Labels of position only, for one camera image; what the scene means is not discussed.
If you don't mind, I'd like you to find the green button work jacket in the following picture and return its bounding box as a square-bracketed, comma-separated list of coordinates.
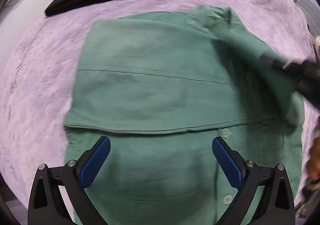
[64, 7, 304, 224]

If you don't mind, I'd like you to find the cream knitted plush object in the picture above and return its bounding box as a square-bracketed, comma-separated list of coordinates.
[314, 36, 320, 58]

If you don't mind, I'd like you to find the grey quilted chair cushion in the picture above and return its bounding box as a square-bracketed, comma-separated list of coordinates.
[294, 0, 320, 38]

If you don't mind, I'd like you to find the purple textured bedspread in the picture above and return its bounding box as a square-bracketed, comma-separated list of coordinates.
[0, 0, 320, 215]

